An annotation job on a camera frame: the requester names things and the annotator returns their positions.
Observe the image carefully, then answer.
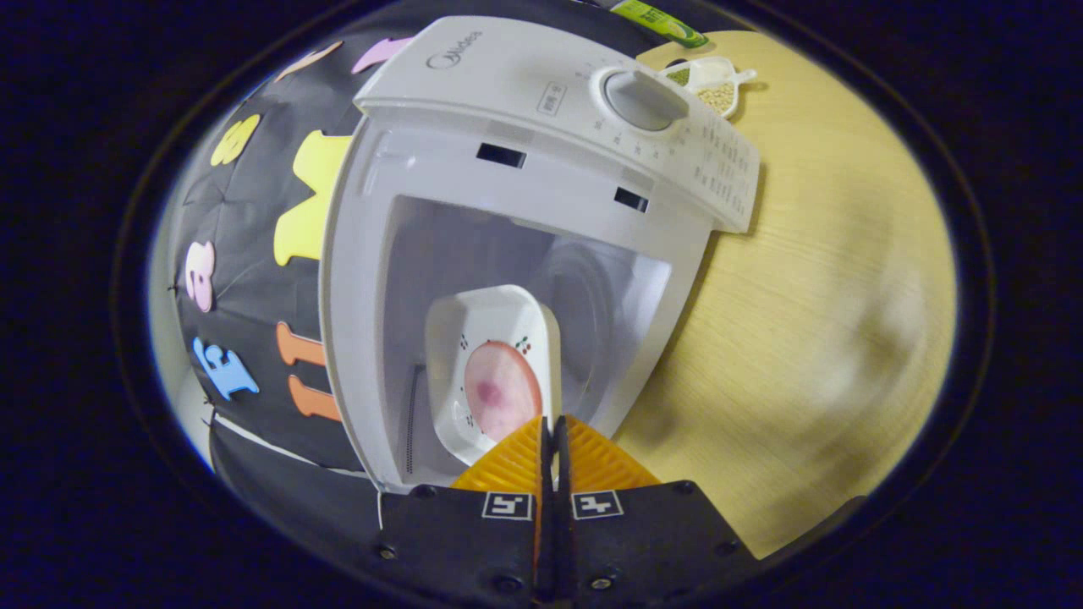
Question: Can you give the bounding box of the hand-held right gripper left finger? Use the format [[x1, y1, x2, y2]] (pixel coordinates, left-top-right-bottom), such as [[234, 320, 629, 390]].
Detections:
[[377, 414, 552, 606]]

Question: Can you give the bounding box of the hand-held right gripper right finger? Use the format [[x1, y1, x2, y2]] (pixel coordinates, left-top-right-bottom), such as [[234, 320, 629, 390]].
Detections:
[[551, 414, 764, 606]]

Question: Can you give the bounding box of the pink round food slice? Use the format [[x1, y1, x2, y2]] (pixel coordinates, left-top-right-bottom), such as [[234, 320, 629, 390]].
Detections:
[[463, 340, 544, 443]]

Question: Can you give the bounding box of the white square plate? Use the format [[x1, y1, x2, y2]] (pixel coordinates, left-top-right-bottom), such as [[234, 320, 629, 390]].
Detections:
[[424, 284, 563, 467]]

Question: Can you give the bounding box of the white microwave oven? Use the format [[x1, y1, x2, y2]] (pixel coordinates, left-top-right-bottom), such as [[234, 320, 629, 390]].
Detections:
[[319, 14, 761, 495]]

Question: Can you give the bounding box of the white divided grain tray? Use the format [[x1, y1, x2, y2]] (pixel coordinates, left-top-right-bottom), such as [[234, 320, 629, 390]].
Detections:
[[659, 55, 757, 120]]

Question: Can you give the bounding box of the green label drink bottle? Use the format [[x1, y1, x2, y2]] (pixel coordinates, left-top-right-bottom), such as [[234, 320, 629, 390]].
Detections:
[[608, 0, 711, 50]]

